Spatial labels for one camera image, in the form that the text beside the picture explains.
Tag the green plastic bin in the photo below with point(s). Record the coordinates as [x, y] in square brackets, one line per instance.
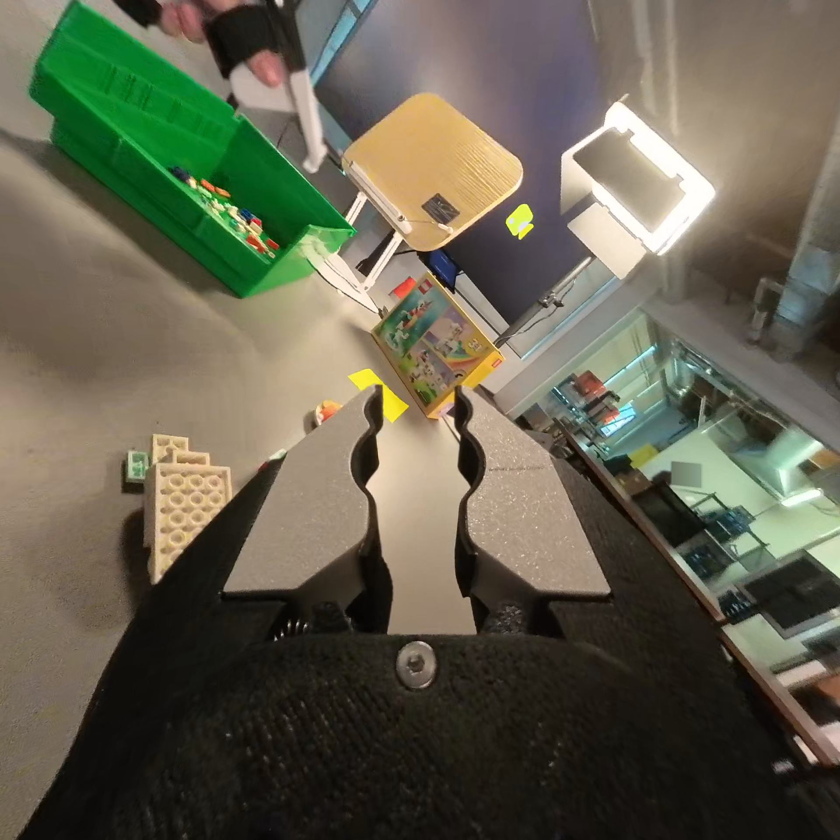
[131, 131]

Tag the round white rainbow lego plate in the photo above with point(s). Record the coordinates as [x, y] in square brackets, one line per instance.
[327, 412]

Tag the white lego build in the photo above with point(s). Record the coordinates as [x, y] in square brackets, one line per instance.
[184, 505]

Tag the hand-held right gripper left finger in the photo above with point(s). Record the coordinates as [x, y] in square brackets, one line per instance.
[308, 525]

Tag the orange gray striped post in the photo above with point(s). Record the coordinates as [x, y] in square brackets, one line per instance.
[403, 287]

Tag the mint red orange lego block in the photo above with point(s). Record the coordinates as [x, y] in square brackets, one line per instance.
[272, 459]

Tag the yellow paper sheet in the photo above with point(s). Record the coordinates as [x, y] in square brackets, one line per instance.
[394, 407]

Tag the small blue screen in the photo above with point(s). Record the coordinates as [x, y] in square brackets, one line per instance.
[444, 266]

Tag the gray computer monitor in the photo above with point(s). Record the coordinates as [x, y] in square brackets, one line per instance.
[794, 597]

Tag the bright studio light panel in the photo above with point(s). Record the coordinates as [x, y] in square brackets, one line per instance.
[630, 184]

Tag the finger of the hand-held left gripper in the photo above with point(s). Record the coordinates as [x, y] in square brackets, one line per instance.
[310, 124]

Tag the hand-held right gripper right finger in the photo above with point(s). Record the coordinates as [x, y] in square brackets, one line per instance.
[531, 525]

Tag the mint green lego piece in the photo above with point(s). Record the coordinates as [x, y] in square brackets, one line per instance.
[136, 469]

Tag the colourful lego set box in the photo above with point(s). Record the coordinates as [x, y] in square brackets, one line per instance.
[433, 348]

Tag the wooden book stand white base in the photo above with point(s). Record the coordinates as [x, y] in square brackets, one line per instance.
[433, 157]

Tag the pile of lego bricks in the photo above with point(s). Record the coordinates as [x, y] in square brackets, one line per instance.
[229, 210]

